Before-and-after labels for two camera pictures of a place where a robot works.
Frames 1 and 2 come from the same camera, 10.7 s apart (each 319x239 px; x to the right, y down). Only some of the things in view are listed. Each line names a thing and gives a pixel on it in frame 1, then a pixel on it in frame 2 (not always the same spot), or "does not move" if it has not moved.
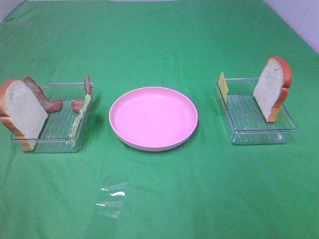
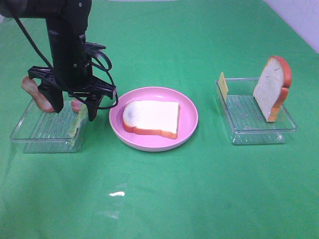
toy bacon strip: x=77 y=104 does not move
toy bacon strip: x=50 y=106 does not move
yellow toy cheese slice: x=223 y=86 does not move
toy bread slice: x=23 y=111 → x=156 y=118
